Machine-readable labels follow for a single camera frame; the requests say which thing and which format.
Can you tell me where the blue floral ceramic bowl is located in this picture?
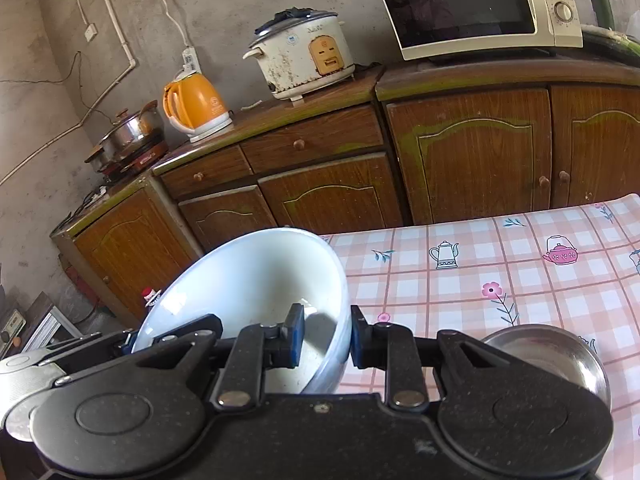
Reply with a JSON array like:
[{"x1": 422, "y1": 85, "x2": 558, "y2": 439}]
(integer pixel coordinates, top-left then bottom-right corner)
[{"x1": 132, "y1": 228, "x2": 352, "y2": 394}]

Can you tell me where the small steel bowl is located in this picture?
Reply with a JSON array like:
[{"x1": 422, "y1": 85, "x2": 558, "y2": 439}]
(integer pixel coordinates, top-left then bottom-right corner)
[{"x1": 482, "y1": 324, "x2": 612, "y2": 408}]

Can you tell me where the grey metal shelf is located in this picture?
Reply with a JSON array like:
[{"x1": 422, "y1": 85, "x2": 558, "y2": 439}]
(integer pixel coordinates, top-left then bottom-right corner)
[{"x1": 1, "y1": 292, "x2": 82, "y2": 359}]

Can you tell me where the pink plaid tablecloth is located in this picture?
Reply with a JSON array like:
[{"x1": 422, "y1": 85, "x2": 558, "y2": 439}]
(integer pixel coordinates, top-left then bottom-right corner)
[{"x1": 328, "y1": 194, "x2": 639, "y2": 479}]

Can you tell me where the brown wooden cabinet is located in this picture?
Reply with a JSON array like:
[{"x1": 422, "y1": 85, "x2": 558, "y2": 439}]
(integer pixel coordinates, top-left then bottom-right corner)
[{"x1": 51, "y1": 54, "x2": 639, "y2": 326}]

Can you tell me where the red induction cooker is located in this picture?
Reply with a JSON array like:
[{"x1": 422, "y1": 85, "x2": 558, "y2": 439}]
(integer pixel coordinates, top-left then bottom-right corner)
[{"x1": 85, "y1": 140, "x2": 168, "y2": 179}]

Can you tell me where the orange electric kettle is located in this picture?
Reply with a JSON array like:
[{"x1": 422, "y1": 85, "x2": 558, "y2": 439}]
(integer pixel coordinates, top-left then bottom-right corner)
[{"x1": 163, "y1": 73, "x2": 232, "y2": 143}]

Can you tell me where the steel pot with lid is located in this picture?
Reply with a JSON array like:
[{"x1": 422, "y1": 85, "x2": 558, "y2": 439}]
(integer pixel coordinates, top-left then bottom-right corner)
[{"x1": 99, "y1": 100, "x2": 164, "y2": 160}]

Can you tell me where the white rice cooker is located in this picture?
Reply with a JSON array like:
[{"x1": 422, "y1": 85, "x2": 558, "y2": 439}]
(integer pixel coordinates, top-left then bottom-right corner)
[{"x1": 243, "y1": 8, "x2": 356, "y2": 101}]

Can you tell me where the cream microwave oven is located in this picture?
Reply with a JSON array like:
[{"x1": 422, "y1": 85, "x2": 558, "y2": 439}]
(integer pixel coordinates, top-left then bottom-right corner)
[{"x1": 383, "y1": 0, "x2": 584, "y2": 61}]

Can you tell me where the green thermos bottle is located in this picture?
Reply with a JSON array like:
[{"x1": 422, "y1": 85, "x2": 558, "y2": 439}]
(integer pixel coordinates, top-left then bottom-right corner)
[{"x1": 590, "y1": 0, "x2": 615, "y2": 30}]

